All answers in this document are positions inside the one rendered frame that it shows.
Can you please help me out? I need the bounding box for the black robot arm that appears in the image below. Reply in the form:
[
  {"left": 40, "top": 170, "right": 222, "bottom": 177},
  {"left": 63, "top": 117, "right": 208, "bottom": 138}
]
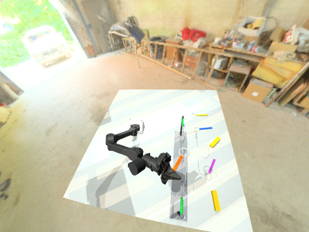
[{"left": 105, "top": 124, "right": 153, "bottom": 176}]

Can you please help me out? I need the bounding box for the yellow rectangular block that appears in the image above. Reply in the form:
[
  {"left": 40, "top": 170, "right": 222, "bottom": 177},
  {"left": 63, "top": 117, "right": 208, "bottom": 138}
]
[
  {"left": 209, "top": 137, "right": 220, "bottom": 148},
  {"left": 211, "top": 190, "right": 221, "bottom": 211}
]

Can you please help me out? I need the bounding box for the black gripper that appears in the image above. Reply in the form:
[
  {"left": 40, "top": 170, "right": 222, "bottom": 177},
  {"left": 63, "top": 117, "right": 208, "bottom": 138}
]
[{"left": 148, "top": 153, "right": 181, "bottom": 184}]

